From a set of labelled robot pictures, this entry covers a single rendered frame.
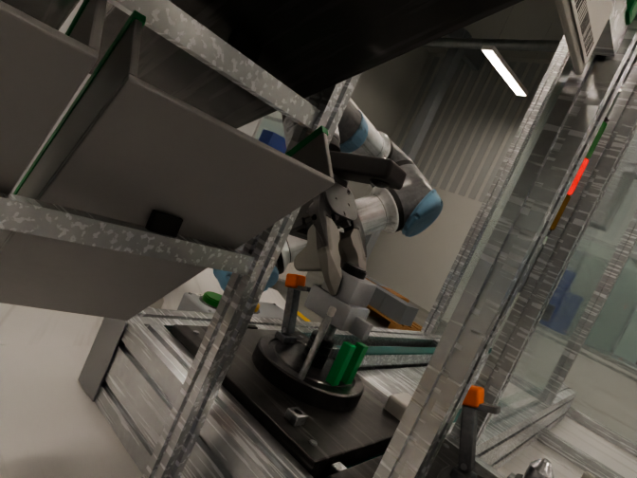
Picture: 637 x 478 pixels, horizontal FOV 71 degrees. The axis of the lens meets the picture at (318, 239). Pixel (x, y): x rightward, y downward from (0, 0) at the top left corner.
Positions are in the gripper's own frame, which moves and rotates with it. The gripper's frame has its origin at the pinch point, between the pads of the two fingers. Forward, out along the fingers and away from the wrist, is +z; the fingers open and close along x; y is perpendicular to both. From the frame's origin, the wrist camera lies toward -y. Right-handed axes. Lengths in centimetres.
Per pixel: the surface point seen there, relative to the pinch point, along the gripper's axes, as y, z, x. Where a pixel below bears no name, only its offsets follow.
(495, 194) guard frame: -5, -35, -81
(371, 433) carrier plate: 0.2, 16.3, 0.6
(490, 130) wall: 100, -468, -857
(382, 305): 243, -97, -495
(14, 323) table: 39.5, -2.7, 20.2
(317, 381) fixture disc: 4.3, 10.3, 3.3
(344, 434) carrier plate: 0.8, 15.8, 4.7
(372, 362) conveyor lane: 17.9, 6.7, -34.1
